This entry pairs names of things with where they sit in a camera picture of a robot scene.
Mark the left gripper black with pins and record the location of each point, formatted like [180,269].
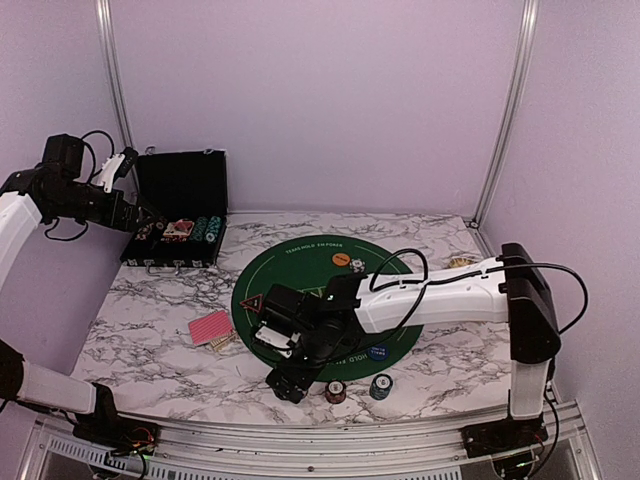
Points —
[126,223]

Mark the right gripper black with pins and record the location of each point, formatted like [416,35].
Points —
[303,381]

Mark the blue small blind button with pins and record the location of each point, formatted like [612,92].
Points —
[378,352]

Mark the orange big blind button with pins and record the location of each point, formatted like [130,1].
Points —
[341,259]

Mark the blue white chip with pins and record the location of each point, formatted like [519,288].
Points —
[357,265]

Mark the black red triangle dealer button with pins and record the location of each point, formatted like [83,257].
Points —
[253,303]

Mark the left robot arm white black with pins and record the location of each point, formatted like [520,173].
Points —
[54,291]

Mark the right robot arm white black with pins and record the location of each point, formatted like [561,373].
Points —
[308,332]

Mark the card decks in case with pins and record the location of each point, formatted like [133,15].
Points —
[178,231]

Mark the black poker chip case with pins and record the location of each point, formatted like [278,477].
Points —
[181,185]

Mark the round green poker mat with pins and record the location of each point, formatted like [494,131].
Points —
[305,264]

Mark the green chip row in case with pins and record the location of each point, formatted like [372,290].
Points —
[199,229]

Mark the brown black chip stack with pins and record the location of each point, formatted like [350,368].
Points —
[335,392]

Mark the teal chip row in case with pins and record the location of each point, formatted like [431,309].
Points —
[213,229]

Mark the teal black chip stack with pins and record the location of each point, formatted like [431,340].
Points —
[380,387]

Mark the red backed card deck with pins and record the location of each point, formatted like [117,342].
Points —
[214,327]

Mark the woven bamboo tray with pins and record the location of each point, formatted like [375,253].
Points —
[459,262]

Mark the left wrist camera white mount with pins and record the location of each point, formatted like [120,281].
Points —
[117,166]

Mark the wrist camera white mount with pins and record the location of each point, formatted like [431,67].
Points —
[278,327]
[117,166]

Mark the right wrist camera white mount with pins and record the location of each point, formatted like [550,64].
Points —
[278,327]

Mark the front aluminium rail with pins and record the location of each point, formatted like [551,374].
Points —
[416,449]

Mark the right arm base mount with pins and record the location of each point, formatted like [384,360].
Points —
[501,436]

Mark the left aluminium frame post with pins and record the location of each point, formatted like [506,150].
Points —
[110,56]

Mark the aluminium frame post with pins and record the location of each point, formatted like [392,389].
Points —
[110,56]
[522,61]

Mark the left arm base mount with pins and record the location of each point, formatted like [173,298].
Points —
[124,436]

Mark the right aluminium frame post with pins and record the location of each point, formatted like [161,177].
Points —
[522,61]

